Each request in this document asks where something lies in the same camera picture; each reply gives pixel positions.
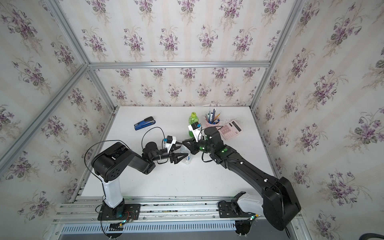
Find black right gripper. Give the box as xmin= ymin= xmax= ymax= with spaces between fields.
xmin=182 ymin=135 xmax=216 ymax=156

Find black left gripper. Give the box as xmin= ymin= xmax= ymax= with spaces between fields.
xmin=150 ymin=143 xmax=188 ymax=168

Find clear plastic water bottle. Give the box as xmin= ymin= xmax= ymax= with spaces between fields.
xmin=180 ymin=145 xmax=192 ymax=165

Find green plastic bottle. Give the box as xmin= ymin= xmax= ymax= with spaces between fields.
xmin=188 ymin=115 xmax=199 ymax=137

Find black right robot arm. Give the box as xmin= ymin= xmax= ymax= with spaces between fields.
xmin=182 ymin=127 xmax=302 ymax=231

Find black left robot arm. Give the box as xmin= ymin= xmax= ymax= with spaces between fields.
xmin=92 ymin=142 xmax=189 ymax=210

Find pink pen holder cup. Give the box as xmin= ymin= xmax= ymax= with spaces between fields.
xmin=205 ymin=119 xmax=220 ymax=128

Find pens in pink cup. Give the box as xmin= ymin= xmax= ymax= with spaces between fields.
xmin=204 ymin=109 xmax=221 ymax=122

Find blue black stapler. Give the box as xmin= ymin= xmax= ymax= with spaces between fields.
xmin=134 ymin=117 xmax=156 ymax=131

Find pink calculator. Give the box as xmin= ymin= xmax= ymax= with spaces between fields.
xmin=219 ymin=120 xmax=243 ymax=141

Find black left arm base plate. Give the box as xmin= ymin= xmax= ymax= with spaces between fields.
xmin=98 ymin=202 xmax=142 ymax=221

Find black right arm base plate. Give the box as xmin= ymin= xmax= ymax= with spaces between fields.
xmin=218 ymin=192 xmax=263 ymax=220

